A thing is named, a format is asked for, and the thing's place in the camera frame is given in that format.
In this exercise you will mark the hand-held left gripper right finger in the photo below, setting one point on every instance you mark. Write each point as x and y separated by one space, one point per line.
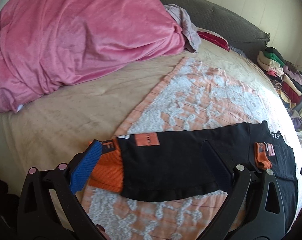
217 166

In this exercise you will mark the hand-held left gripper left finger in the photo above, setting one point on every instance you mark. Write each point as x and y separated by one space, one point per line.
87 166

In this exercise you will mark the black top with orange cuffs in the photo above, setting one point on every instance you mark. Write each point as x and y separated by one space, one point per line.
166 160

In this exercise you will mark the purple crumpled clothes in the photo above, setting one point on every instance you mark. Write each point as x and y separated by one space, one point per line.
299 123

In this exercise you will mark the pile of folded clothes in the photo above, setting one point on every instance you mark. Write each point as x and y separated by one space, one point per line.
283 77

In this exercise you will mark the orange and white floral towel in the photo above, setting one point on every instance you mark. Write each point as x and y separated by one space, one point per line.
203 92

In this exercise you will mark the red cloth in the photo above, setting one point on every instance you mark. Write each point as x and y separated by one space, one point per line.
214 39

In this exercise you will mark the pink blanket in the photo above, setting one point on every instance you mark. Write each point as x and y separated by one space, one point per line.
73 37

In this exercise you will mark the lavender cloth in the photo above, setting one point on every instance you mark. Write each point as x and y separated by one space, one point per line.
188 27

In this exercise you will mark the grey quilted headboard cushion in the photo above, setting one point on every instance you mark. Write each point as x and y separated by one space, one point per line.
226 22

